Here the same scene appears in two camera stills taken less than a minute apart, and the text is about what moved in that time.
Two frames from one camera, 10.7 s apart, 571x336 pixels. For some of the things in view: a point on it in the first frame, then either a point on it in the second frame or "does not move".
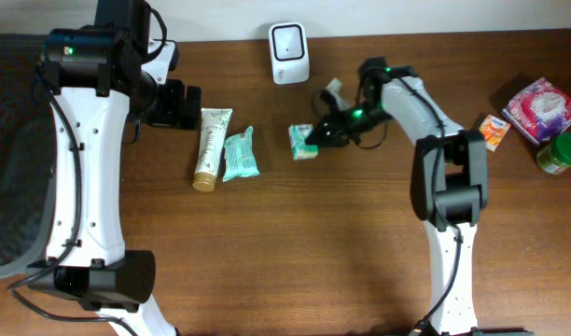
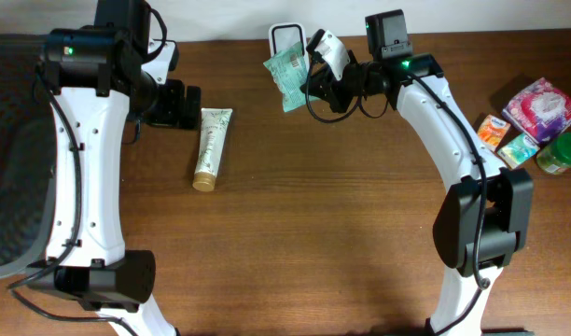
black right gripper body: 344,123 → 359,77
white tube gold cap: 213,127 does not move
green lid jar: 566,150 does not move
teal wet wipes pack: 240,158 → 289,74
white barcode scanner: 290,53 does not move
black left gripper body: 166,107 does not move
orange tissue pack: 494,130 does not move
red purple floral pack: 541,112 does not move
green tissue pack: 298,134 → 519,150
